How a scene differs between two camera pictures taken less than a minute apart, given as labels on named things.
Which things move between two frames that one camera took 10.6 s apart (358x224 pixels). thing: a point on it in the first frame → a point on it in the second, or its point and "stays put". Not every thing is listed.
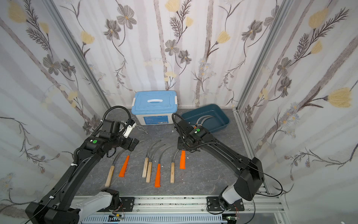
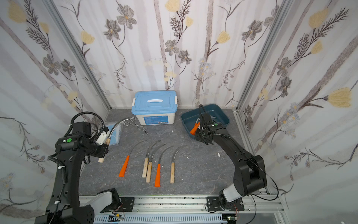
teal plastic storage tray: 220,119 stays put
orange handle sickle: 158,180 stays put
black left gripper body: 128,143 → 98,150
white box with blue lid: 156,107 stays put
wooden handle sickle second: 146,161 stays put
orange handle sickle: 182,160 → 196,125
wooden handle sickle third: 148,173 stays put
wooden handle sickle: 111,173 → 102,158
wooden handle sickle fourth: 172,171 stays put
